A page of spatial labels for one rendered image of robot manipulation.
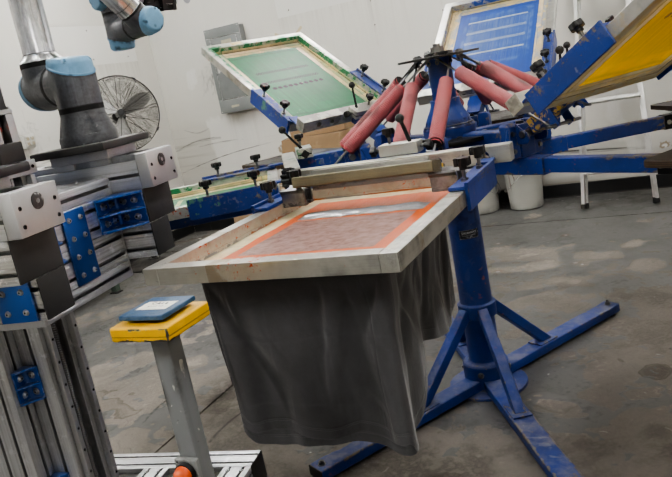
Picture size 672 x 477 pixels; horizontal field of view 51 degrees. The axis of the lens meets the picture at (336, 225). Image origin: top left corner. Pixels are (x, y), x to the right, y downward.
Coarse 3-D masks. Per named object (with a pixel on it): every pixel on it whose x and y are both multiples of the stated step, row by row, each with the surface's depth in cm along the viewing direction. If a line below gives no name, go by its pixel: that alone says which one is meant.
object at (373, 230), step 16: (432, 192) 192; (448, 192) 188; (352, 224) 172; (368, 224) 168; (384, 224) 165; (400, 224) 162; (320, 240) 162; (336, 240) 159; (352, 240) 156; (368, 240) 153; (384, 240) 150
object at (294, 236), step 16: (320, 208) 201; (336, 208) 196; (352, 208) 192; (288, 224) 187; (304, 224) 183; (320, 224) 179; (336, 224) 175; (256, 240) 175; (272, 240) 171; (288, 240) 168; (304, 240) 165; (240, 256) 161; (256, 256) 158
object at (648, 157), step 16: (512, 160) 240; (528, 160) 234; (544, 160) 230; (560, 160) 225; (576, 160) 220; (592, 160) 216; (608, 160) 211; (624, 160) 207; (640, 160) 203; (656, 160) 180
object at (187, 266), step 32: (320, 192) 214; (352, 192) 210; (384, 192) 205; (256, 224) 186; (416, 224) 144; (192, 256) 161; (288, 256) 138; (320, 256) 133; (352, 256) 130; (384, 256) 127; (416, 256) 134
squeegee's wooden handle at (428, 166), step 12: (372, 168) 184; (384, 168) 182; (396, 168) 181; (408, 168) 179; (420, 168) 178; (432, 168) 177; (300, 180) 193; (312, 180) 191; (324, 180) 190; (336, 180) 188; (348, 180) 187; (360, 180) 186
